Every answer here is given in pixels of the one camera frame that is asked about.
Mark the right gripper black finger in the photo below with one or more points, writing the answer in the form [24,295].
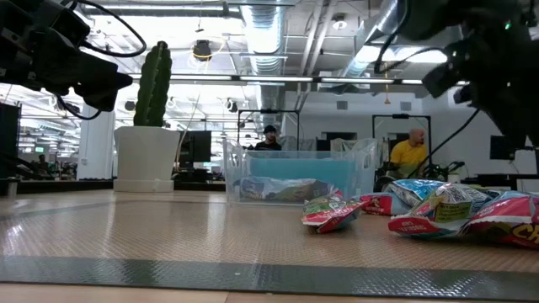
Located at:
[518,118]

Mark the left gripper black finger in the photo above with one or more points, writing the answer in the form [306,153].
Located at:
[105,84]

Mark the blue and red granola bar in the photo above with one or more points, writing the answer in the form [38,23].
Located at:
[509,219]

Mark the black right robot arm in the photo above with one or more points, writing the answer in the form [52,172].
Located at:
[455,17]

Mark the small red granola bar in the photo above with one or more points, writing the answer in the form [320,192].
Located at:
[332,215]

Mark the black monitor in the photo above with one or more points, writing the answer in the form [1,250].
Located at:
[502,147]
[198,147]

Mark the green cactus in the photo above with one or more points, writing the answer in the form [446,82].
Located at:
[153,84]

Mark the black desk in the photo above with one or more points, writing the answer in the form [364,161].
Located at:
[501,180]

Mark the white hexagonal plant pot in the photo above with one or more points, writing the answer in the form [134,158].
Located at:
[145,160]

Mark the black panel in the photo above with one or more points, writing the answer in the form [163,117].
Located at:
[9,139]

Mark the black ceiling device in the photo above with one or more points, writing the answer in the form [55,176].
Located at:
[202,49]

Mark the yellow hanging pendant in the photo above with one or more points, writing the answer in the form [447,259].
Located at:
[386,84]

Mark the person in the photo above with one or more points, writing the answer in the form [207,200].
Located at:
[407,157]
[269,139]

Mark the clear plastic bin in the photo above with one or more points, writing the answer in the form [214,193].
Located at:
[229,168]

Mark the black-edged silicone baking mat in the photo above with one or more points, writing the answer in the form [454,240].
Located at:
[168,244]

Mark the long ceiling light strip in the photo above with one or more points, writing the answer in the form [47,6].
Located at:
[295,78]

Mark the black stand frame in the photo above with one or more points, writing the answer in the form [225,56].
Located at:
[269,111]
[400,116]

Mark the silver ventilation duct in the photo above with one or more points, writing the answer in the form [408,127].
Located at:
[379,25]

